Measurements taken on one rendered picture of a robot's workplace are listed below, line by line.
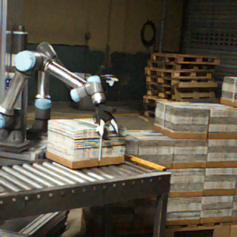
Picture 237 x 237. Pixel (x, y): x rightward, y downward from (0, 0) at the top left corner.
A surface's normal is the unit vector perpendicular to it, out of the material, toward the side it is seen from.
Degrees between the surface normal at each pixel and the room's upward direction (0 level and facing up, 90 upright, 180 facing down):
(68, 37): 90
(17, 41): 90
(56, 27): 90
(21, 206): 90
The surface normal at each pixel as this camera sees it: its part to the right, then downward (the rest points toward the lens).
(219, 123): 0.31, 0.22
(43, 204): 0.60, 0.21
